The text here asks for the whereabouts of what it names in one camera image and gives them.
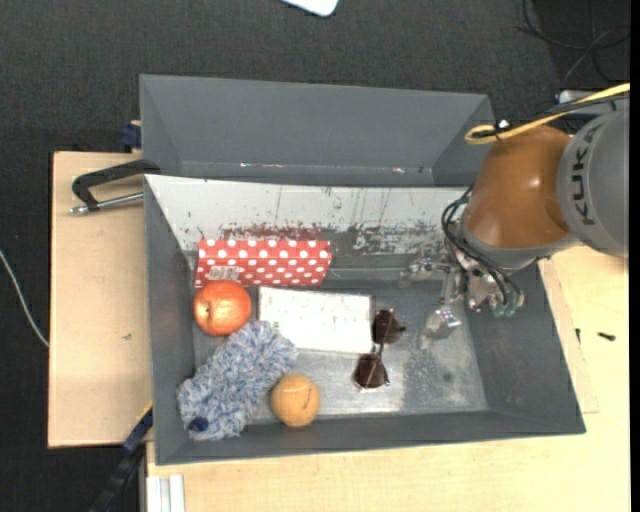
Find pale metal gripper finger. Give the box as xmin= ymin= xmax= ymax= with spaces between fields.
xmin=397 ymin=255 xmax=454 ymax=289
xmin=417 ymin=306 xmax=464 ymax=351

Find dark brown sunglasses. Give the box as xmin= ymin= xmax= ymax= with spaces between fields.
xmin=352 ymin=308 xmax=408 ymax=392

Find white flat box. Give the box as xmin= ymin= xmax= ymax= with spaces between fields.
xmin=256 ymin=285 xmax=377 ymax=355

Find red white-dotted box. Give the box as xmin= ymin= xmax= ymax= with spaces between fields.
xmin=194 ymin=238 xmax=334 ymax=290

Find yellow-orange ball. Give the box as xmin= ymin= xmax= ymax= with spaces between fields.
xmin=269 ymin=374 xmax=322 ymax=429

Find grey metal bin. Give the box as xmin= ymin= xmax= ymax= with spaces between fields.
xmin=138 ymin=73 xmax=587 ymax=466

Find red apple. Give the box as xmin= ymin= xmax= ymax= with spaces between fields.
xmin=192 ymin=278 xmax=253 ymax=338

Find blue and white fluffy cloth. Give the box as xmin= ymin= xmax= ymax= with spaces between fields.
xmin=175 ymin=319 xmax=301 ymax=443

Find pale wood flat board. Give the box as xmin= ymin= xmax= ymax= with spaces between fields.
xmin=47 ymin=149 xmax=600 ymax=449

